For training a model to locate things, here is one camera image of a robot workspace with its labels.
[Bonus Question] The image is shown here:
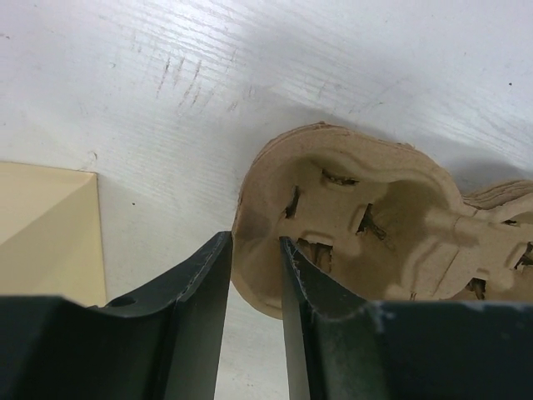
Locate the brown pulp cup carrier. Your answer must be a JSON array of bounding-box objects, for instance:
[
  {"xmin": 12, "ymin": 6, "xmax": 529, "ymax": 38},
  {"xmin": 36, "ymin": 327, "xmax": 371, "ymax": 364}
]
[{"xmin": 232, "ymin": 122, "xmax": 532, "ymax": 318}]

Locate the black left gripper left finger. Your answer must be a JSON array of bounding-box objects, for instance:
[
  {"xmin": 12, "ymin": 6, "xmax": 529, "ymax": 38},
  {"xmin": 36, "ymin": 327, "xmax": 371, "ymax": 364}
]
[{"xmin": 1, "ymin": 232, "xmax": 232, "ymax": 399}]

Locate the brown paper takeout bag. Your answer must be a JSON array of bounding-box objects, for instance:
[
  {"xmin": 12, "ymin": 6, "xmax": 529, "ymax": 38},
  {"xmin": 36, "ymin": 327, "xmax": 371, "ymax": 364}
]
[{"xmin": 1, "ymin": 162, "xmax": 107, "ymax": 306}]

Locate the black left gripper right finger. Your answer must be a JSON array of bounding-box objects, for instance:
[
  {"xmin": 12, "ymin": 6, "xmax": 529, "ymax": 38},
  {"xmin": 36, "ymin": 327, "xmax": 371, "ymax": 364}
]
[{"xmin": 280, "ymin": 237, "xmax": 532, "ymax": 399}]

